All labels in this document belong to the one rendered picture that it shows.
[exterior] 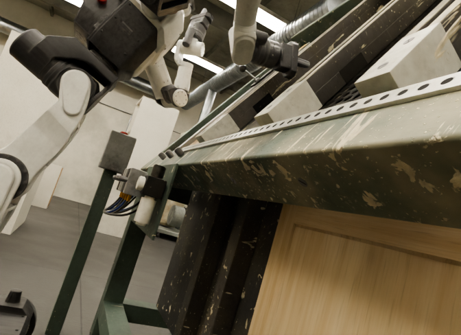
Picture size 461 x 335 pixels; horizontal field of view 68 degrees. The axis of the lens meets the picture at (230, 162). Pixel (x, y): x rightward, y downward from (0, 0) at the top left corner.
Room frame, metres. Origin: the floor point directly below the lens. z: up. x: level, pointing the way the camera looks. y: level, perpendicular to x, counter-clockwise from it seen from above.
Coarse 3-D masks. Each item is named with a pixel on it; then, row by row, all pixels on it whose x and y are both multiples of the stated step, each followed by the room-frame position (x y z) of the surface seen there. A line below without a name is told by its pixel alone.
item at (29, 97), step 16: (16, 32) 2.98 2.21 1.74; (0, 64) 2.97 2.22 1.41; (16, 64) 3.02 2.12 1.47; (0, 80) 2.99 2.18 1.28; (16, 80) 3.04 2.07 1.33; (32, 80) 3.08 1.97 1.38; (0, 96) 3.01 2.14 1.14; (16, 96) 3.06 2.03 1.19; (32, 96) 3.10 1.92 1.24; (48, 96) 3.14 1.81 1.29; (0, 112) 3.03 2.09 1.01; (16, 112) 3.07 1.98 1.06; (32, 112) 3.12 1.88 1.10; (0, 128) 3.05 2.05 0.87; (16, 128) 3.09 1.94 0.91; (0, 144) 3.07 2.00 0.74; (32, 192) 3.66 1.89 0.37; (16, 208) 3.18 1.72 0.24; (16, 224) 3.40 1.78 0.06
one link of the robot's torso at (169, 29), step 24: (96, 0) 0.99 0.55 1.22; (120, 0) 1.02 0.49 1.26; (96, 24) 1.01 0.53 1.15; (120, 24) 1.01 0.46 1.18; (144, 24) 1.03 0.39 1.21; (168, 24) 1.04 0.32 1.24; (96, 48) 1.07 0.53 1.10; (120, 48) 1.03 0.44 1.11; (144, 48) 1.06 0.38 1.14; (168, 48) 1.18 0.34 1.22; (120, 72) 1.10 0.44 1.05
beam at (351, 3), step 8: (352, 0) 1.48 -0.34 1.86; (360, 0) 1.45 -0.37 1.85; (336, 8) 1.57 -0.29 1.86; (344, 8) 1.54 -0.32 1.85; (352, 8) 1.51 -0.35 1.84; (328, 16) 1.64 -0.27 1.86; (336, 16) 1.61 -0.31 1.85; (312, 24) 1.76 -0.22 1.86; (320, 24) 1.72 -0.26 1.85; (328, 24) 1.68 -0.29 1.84; (304, 32) 1.85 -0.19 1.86; (312, 32) 1.80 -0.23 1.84; (320, 32) 1.76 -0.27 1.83; (296, 40) 1.93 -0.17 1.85; (304, 40) 1.89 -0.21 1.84; (312, 40) 1.84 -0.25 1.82
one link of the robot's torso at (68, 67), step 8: (64, 64) 1.03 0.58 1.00; (72, 64) 1.04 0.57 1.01; (56, 72) 1.02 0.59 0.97; (64, 72) 1.03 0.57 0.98; (48, 80) 1.03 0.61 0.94; (56, 80) 1.02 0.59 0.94; (48, 88) 1.06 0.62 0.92; (56, 88) 1.04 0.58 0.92; (96, 88) 1.08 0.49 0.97; (56, 96) 1.09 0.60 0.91
